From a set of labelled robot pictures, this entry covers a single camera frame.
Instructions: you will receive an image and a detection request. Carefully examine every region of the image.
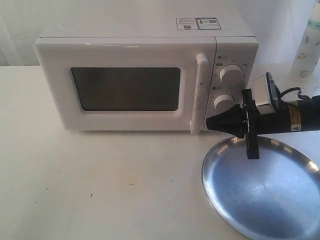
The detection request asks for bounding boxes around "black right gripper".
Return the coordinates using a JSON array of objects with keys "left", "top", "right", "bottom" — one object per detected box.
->
[{"left": 205, "top": 88, "right": 260, "bottom": 160}]

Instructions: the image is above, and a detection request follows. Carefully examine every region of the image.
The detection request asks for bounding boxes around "white microwave door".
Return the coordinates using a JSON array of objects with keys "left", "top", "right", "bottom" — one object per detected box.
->
[{"left": 34, "top": 37, "right": 217, "bottom": 135}]

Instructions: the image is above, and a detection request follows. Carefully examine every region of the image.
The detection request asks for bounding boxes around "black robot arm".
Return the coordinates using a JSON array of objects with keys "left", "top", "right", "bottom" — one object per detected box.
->
[{"left": 205, "top": 89, "right": 320, "bottom": 159}]

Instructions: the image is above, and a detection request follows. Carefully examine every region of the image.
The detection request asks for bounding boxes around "white microwave oven body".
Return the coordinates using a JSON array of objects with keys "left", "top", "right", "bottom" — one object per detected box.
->
[{"left": 37, "top": 9, "right": 259, "bottom": 133}]

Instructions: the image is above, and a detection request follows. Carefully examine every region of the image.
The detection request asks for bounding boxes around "lower white control knob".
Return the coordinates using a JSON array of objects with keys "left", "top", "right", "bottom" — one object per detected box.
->
[{"left": 213, "top": 94, "right": 236, "bottom": 113}]

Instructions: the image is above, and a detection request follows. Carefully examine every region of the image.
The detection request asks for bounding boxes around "white control knob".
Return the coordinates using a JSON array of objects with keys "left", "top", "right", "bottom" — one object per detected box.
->
[
  {"left": 219, "top": 64, "right": 244, "bottom": 86},
  {"left": 213, "top": 94, "right": 236, "bottom": 113}
]

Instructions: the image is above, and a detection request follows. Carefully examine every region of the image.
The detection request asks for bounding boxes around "upper white control knob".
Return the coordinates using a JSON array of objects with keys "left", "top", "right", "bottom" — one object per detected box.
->
[{"left": 219, "top": 64, "right": 244, "bottom": 86}]

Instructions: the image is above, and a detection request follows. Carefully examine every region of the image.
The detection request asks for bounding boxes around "round stainless steel plate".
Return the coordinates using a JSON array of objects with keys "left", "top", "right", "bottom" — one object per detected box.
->
[{"left": 201, "top": 136, "right": 320, "bottom": 240}]

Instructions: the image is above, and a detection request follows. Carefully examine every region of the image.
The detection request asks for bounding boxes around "blue white label sticker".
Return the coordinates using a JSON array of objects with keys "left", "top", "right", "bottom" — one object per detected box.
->
[{"left": 176, "top": 17, "right": 222, "bottom": 31}]

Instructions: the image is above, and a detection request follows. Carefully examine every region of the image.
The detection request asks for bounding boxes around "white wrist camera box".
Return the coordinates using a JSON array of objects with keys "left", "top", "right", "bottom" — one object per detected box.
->
[{"left": 252, "top": 72, "right": 281, "bottom": 115}]

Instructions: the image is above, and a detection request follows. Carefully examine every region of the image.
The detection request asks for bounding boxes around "black camera cable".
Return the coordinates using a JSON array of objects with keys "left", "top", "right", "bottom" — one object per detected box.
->
[{"left": 279, "top": 86, "right": 311, "bottom": 101}]

